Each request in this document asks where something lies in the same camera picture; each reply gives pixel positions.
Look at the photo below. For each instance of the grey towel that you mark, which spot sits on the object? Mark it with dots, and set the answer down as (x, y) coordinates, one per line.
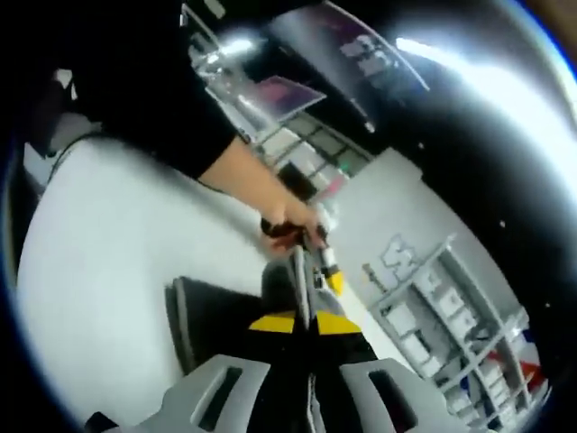
(216, 315)

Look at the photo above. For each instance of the person's left hand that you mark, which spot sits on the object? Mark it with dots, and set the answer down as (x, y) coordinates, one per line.
(293, 214)

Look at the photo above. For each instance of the pink banner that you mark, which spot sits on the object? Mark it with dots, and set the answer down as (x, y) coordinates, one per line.
(335, 185)

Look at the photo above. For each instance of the grey metal storage shelf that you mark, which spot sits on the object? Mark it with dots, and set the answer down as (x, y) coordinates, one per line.
(412, 275)

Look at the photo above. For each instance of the rows of white storage bins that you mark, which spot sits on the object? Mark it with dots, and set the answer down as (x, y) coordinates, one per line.
(401, 320)

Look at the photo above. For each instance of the small tilted purple screen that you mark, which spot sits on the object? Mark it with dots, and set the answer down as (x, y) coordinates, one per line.
(288, 99)

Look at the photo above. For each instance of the large hanging dark monitor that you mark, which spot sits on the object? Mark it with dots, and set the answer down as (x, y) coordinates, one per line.
(324, 54)

